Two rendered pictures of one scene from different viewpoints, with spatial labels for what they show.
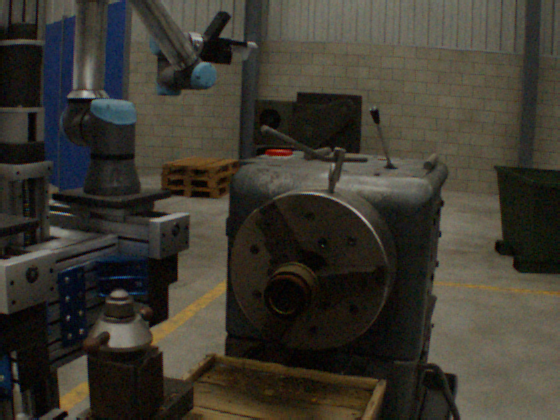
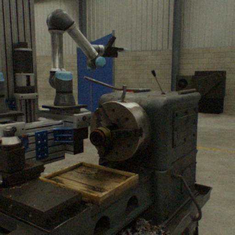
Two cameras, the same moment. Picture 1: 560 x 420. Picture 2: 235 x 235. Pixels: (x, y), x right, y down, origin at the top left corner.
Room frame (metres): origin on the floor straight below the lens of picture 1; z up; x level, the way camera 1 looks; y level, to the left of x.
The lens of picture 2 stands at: (-0.11, -0.49, 1.37)
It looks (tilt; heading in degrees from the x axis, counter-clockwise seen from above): 8 degrees down; 18
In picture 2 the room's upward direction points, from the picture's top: straight up
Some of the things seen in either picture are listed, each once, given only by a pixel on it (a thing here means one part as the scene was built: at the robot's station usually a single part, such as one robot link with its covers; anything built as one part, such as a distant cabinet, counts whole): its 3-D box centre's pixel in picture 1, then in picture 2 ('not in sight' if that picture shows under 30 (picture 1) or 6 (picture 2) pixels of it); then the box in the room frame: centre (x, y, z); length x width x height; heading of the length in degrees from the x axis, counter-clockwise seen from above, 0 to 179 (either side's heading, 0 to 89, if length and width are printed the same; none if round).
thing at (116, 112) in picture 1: (111, 125); (63, 81); (1.62, 0.44, 1.33); 0.13 x 0.12 x 0.14; 46
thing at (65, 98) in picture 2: (112, 171); (64, 97); (1.62, 0.44, 1.21); 0.15 x 0.15 x 0.10
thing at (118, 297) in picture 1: (119, 303); (8, 131); (0.73, 0.19, 1.17); 0.04 x 0.04 x 0.03
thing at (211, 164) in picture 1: (202, 176); not in sight; (9.47, 1.20, 0.22); 1.25 x 0.86 x 0.44; 168
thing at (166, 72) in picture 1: (172, 77); (92, 63); (1.89, 0.34, 1.46); 0.11 x 0.08 x 0.11; 46
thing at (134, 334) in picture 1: (120, 328); (9, 139); (0.73, 0.19, 1.13); 0.08 x 0.08 x 0.03
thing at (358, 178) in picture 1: (346, 238); (151, 123); (1.66, -0.16, 1.06); 0.59 x 0.48 x 0.39; 163
